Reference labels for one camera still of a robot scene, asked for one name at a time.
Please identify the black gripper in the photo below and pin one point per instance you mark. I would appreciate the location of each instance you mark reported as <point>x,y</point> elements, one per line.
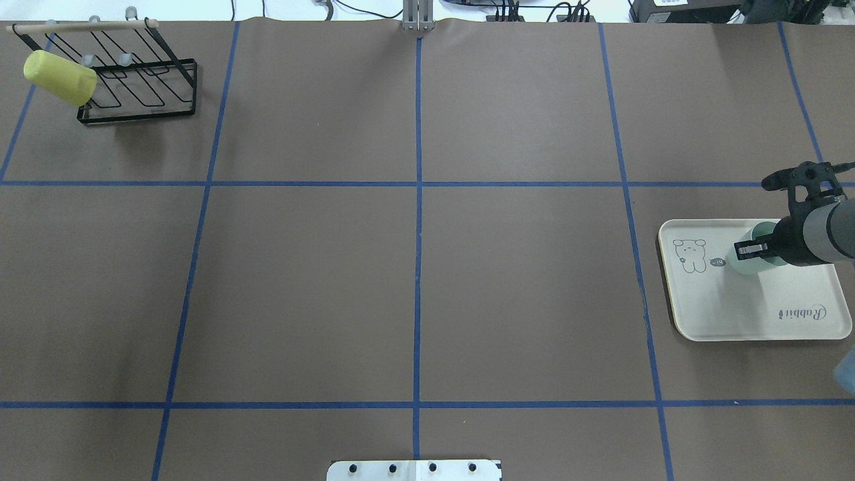
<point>788,241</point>

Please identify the light green plastic cup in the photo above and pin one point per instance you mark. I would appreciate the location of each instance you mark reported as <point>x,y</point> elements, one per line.
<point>753,266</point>

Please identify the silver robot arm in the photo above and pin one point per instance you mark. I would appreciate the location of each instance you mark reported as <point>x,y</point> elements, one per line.
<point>812,237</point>
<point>844,372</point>

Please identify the cream rabbit tray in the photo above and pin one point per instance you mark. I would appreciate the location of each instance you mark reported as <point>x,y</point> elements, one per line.
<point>710,301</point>

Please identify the yellow plastic cup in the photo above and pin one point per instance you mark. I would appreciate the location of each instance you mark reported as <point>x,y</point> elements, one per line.
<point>68,81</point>

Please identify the black labelled box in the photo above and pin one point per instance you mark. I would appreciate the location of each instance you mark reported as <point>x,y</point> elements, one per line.
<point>715,12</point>

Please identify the aluminium frame post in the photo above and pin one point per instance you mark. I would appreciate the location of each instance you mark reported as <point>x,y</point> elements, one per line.
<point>418,15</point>

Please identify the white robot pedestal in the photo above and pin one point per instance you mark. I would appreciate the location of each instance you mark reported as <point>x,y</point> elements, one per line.
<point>452,469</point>

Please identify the black wire cup rack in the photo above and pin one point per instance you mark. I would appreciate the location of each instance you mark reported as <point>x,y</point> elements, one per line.
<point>140,78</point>

